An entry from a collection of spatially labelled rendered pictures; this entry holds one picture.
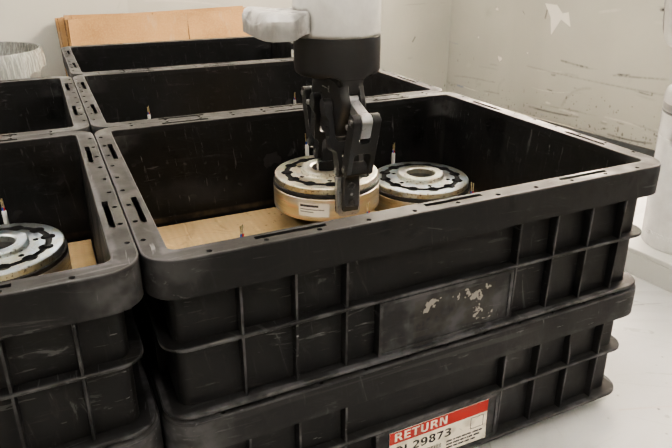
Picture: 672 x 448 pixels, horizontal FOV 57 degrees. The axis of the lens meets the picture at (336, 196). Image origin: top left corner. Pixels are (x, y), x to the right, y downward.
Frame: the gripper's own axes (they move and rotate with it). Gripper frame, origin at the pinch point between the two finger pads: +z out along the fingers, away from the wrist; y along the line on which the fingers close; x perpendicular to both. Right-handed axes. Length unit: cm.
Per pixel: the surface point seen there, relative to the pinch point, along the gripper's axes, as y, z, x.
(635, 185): -17.7, -4.0, -17.4
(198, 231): 5.2, 4.6, 12.5
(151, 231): -15.8, -5.5, 17.9
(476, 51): 320, 45, -229
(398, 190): 0.7, 1.5, -6.8
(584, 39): 235, 28, -245
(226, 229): 4.7, 4.6, 9.9
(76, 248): 5.5, 4.5, 23.6
